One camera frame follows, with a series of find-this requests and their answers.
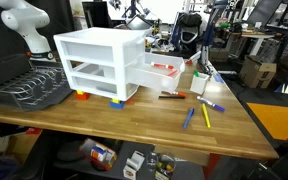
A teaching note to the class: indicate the yellow pen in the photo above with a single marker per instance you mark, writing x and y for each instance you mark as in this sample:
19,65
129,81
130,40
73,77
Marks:
204,109

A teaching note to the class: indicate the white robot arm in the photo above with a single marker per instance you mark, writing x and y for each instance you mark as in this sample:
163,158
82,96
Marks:
25,19

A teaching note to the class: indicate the black pen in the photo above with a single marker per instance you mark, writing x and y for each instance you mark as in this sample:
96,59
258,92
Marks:
171,97

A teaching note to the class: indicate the blue pen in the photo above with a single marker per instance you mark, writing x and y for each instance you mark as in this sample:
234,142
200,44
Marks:
188,118

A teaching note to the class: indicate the white pen cup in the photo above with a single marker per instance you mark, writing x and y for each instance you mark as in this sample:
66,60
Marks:
198,84

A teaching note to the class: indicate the open white drawer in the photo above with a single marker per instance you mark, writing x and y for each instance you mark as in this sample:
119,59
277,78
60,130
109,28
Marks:
142,73

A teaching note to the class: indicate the blue yellow toy block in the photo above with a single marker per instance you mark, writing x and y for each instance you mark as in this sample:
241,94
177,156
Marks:
114,103

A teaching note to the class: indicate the orange marker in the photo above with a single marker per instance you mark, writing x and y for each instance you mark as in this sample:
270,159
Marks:
176,93

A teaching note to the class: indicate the red marker in drawer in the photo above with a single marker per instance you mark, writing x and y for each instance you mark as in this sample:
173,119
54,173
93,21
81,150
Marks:
162,65

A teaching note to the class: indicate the white plastic drawer unit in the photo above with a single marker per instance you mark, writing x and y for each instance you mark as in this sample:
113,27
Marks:
95,60

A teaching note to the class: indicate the red toy block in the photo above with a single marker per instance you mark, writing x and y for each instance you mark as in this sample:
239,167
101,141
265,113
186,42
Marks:
82,95

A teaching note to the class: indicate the black office chair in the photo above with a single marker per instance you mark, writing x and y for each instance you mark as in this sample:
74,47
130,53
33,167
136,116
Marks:
186,31

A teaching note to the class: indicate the white and blue marker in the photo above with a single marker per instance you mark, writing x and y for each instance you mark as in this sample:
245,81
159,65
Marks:
214,105

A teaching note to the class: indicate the small white box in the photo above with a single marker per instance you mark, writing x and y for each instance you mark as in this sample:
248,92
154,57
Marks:
133,164

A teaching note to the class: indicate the clear jar with items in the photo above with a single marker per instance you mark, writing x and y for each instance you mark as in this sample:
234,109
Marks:
165,167

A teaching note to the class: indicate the colourful box under table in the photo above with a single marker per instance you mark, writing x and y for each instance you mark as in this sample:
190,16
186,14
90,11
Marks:
99,154

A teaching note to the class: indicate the cardboard box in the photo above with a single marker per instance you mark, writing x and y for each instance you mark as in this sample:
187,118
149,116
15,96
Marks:
255,73

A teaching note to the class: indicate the black dish rack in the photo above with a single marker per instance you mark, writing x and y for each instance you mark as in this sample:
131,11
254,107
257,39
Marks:
36,89

